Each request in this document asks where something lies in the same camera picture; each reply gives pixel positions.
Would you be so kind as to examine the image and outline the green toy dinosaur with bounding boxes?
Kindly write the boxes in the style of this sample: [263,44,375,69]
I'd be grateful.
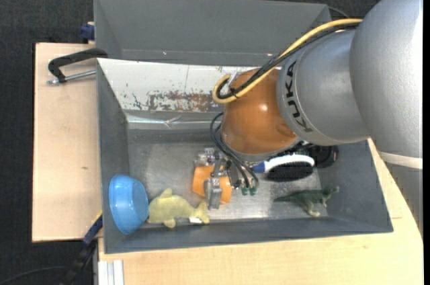
[273,186,341,218]

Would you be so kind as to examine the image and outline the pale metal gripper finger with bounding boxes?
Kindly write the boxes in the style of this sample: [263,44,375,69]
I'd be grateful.
[204,177,224,211]
[194,147,226,181]

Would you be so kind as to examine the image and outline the yellow plush fish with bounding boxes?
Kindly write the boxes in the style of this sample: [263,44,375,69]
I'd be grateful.
[146,188,211,229]

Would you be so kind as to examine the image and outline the blue plastic bowl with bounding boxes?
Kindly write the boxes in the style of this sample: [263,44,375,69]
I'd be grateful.
[107,174,150,235]

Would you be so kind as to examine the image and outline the white and blue brush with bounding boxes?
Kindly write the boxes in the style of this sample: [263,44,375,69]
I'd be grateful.
[251,155,316,181]

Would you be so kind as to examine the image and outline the black cylinder on white bracket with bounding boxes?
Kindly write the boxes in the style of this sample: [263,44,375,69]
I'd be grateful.
[292,141,339,169]

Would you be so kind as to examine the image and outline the pale wood flat board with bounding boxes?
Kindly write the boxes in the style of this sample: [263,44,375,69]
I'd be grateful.
[32,42,103,243]

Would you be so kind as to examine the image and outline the grey metal bin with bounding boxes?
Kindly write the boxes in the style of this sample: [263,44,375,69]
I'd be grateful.
[92,0,394,255]

